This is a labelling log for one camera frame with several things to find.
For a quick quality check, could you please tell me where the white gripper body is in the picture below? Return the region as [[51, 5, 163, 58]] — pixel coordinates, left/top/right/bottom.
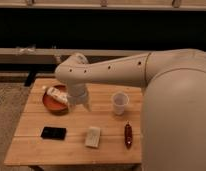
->
[[67, 84, 89, 105]]

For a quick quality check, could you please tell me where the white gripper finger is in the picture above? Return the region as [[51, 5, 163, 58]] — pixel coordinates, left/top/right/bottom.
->
[[83, 103, 91, 112]]

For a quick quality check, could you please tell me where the white sponge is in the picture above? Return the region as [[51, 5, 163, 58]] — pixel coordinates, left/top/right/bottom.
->
[[85, 127, 101, 148]]

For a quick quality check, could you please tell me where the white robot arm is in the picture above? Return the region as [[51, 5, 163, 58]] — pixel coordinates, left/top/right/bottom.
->
[[55, 49, 206, 171]]

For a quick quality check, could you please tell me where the white tube in bowl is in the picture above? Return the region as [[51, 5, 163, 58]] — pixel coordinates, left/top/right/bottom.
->
[[46, 87, 68, 104]]

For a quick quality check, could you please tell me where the orange-brown bowl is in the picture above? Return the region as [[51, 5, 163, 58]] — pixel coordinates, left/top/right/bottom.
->
[[42, 85, 68, 113]]

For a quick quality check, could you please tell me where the wooden table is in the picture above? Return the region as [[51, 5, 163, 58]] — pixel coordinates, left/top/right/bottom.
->
[[5, 78, 142, 166]]

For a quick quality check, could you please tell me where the black rectangular block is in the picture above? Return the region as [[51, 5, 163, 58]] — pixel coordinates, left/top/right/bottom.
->
[[41, 127, 67, 140]]

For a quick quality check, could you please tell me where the red-brown sausage-shaped object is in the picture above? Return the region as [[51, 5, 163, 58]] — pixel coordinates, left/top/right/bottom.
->
[[124, 123, 133, 148]]

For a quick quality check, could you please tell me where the grey horizontal rail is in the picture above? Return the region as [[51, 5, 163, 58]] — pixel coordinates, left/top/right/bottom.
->
[[0, 47, 144, 64]]

